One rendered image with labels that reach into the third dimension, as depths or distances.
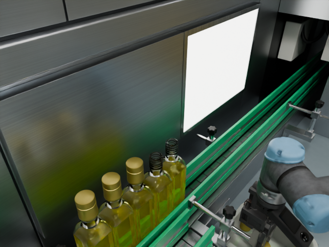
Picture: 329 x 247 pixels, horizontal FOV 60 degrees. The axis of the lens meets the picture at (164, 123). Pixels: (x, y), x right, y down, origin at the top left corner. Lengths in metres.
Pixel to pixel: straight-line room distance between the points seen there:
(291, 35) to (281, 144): 0.91
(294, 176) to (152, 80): 0.38
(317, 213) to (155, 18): 0.50
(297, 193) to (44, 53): 0.52
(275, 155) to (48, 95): 0.46
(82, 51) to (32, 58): 0.09
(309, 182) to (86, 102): 0.45
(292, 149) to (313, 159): 0.68
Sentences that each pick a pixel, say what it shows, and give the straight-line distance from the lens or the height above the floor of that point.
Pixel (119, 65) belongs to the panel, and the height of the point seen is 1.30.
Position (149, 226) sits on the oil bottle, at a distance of 0.68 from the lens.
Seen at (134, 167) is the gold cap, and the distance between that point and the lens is 0.55.
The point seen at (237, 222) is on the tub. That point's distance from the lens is 0.93.
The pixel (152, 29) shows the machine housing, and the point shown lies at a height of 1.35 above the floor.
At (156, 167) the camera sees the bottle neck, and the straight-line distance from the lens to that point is 0.61.
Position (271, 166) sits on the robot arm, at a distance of 0.65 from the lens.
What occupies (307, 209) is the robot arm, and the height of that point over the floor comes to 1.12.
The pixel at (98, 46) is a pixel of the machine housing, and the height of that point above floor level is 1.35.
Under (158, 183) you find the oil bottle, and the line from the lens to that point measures 0.62.
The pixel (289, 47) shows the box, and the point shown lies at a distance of 1.51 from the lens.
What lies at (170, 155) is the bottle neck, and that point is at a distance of 0.65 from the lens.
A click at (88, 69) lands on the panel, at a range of 0.56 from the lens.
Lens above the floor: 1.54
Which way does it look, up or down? 35 degrees down
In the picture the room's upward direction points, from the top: straight up
